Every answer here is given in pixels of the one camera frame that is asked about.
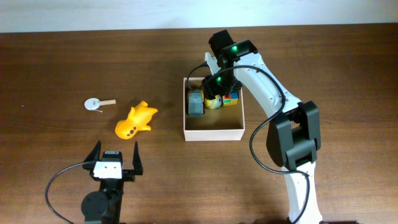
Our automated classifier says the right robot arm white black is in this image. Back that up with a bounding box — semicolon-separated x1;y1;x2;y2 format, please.
200;30;323;223

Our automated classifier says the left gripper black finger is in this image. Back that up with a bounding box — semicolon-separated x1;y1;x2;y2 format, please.
132;141;144;175
84;140;101;162

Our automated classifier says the grey yellow toy car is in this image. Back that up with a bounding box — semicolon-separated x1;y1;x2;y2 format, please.
187;90;205;117

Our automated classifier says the white disc with wooden handle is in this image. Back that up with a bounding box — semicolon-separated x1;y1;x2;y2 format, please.
84;98;116;113

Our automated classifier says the colourful puzzle cube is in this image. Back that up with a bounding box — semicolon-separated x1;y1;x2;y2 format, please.
222;91;239;106

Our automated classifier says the orange rubber toy animal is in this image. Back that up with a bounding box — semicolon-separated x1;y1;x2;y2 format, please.
115;101;158;139

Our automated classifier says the yellow grey ball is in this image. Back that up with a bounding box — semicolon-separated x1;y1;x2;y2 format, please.
205;95;223;110

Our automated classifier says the pink cardboard box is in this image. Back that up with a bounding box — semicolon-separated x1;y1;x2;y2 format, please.
182;80;246;141

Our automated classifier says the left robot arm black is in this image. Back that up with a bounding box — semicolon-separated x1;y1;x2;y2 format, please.
81;141;144;224

